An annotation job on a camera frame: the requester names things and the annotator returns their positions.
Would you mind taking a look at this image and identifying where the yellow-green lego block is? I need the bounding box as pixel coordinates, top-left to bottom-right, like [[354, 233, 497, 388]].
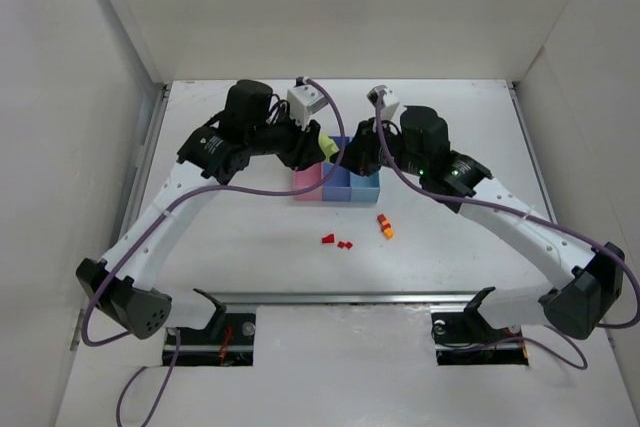
[[318, 134, 341, 163]]

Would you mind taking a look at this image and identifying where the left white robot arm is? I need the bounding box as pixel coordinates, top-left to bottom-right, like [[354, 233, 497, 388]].
[[76, 79, 329, 339]]

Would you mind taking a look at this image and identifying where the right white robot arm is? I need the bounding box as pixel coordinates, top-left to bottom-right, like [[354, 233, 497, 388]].
[[342, 106, 624, 343]]

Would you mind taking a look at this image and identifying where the pink container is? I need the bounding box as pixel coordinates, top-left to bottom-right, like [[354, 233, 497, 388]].
[[292, 163, 323, 202]]

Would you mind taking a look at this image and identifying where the light blue container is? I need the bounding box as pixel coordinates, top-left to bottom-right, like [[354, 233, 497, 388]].
[[350, 172, 380, 204]]

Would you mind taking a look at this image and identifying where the dark blue container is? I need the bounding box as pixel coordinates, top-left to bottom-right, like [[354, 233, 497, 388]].
[[322, 136, 351, 202]]

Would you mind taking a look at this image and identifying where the red yellow orange lego stack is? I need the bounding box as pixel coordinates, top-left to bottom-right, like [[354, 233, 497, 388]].
[[377, 214, 394, 239]]

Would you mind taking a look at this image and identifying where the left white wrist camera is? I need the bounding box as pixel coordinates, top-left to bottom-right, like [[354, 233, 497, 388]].
[[286, 77, 329, 128]]

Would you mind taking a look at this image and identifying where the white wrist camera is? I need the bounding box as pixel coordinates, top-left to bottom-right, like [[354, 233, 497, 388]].
[[366, 85, 400, 121], [286, 77, 329, 128]]

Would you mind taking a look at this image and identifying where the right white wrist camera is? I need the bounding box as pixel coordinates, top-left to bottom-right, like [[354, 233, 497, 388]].
[[366, 85, 400, 121]]

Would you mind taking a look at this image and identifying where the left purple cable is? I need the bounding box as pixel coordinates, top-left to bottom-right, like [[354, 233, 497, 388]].
[[82, 77, 346, 427]]

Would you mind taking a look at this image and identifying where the purple cable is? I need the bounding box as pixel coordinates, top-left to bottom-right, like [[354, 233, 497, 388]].
[[82, 77, 346, 427], [374, 91, 629, 372]]

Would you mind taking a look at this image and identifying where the metal front rail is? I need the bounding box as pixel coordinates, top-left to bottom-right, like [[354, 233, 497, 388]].
[[149, 289, 576, 311]]

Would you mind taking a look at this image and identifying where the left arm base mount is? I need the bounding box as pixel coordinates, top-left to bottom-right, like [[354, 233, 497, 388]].
[[161, 289, 256, 367]]

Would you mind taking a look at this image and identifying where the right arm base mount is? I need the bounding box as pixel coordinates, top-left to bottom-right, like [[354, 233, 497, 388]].
[[431, 287, 529, 366]]

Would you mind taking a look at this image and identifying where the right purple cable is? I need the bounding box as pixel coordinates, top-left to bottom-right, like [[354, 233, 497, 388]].
[[374, 91, 629, 372]]

